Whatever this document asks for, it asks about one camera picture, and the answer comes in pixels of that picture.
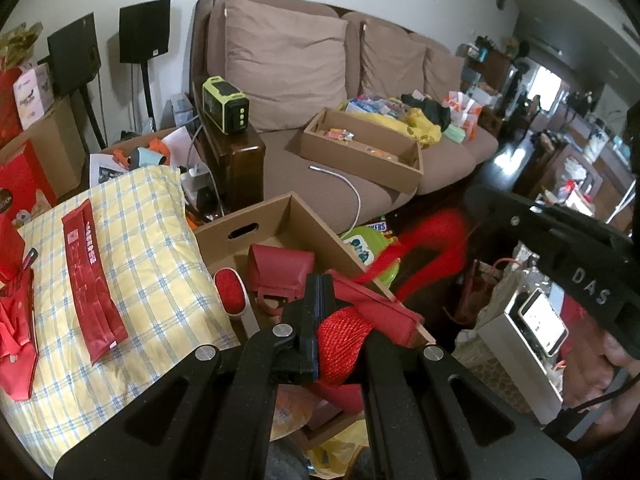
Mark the teal cylinder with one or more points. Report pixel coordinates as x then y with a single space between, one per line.
147 157

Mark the red handbag-shaped box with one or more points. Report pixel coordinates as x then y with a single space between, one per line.
280 270

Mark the orange tool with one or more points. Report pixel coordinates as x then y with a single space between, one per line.
160 146

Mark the candy wrappers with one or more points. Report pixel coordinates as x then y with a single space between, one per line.
340 135

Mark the plain yellow plastic bag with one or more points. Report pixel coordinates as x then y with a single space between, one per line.
425 130

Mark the beige sofa cushion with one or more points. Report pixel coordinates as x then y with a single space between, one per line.
285 65
445 72
395 60

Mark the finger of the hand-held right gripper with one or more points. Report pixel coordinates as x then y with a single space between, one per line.
505 217

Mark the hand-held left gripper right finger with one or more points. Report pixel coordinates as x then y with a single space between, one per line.
390 370

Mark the green toy case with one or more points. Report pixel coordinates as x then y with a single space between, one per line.
365 250

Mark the person's right hand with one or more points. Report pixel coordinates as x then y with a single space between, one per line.
590 370

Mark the gold gift bag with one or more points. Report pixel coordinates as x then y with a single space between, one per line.
17 45

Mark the white red lint brush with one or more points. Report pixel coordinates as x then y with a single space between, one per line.
231 290

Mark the wide red gift box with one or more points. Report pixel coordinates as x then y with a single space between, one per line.
25 180

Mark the long red packet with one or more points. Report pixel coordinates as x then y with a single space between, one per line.
90 280

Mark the deep cardboard box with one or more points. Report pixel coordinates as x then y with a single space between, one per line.
280 215

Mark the large brown carton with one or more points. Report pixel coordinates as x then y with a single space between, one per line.
55 135

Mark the green black radio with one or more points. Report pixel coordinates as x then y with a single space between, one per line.
225 105

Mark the red fabric tote bag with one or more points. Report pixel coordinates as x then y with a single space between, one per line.
15 335

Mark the tall red printed box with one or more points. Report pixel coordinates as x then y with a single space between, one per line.
10 110

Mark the white charger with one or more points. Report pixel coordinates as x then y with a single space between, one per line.
197 177

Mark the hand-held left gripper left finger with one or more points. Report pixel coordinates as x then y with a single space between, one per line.
307 330

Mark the yellow printed plastic bag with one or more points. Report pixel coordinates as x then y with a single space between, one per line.
335 450

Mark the pile of snack packets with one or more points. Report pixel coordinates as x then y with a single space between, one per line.
375 105

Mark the dark red pen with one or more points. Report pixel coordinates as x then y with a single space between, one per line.
30 260

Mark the open box with papers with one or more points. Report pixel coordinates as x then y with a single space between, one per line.
105 170

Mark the brown chocolate bar pack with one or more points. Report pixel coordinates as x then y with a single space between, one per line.
380 225

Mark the light green packet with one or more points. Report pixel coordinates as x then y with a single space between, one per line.
457 135

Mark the brown sofa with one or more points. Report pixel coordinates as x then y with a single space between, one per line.
325 180

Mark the black speaker on stand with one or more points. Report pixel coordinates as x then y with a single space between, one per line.
145 30
75 55

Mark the white grey carton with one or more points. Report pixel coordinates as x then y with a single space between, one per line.
182 110

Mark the dark green cloth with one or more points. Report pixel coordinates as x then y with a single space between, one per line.
430 110

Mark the yellow checked tablecloth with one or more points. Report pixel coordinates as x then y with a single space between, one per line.
160 260

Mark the orange white paper bag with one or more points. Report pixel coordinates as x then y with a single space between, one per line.
462 110

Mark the white phone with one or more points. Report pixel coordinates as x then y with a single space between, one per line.
542 322

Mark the small pink white box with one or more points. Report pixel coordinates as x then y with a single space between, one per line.
32 95

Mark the shallow cardboard tray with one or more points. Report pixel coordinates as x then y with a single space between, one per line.
360 160

